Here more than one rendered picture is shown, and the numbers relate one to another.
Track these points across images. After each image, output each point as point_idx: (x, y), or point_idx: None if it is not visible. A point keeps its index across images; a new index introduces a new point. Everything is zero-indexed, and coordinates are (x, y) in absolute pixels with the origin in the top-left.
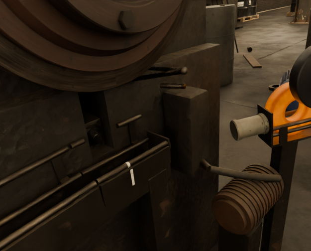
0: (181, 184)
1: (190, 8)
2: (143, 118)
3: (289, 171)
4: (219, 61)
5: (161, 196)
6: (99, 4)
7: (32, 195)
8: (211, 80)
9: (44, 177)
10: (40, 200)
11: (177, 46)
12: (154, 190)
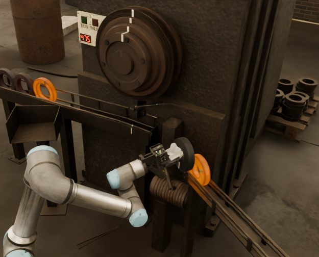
0: (177, 168)
1: (214, 91)
2: (161, 120)
3: (190, 201)
4: (218, 127)
5: (142, 149)
6: (112, 78)
7: (117, 113)
8: (209, 133)
9: (121, 110)
10: (114, 115)
11: (200, 104)
12: (138, 143)
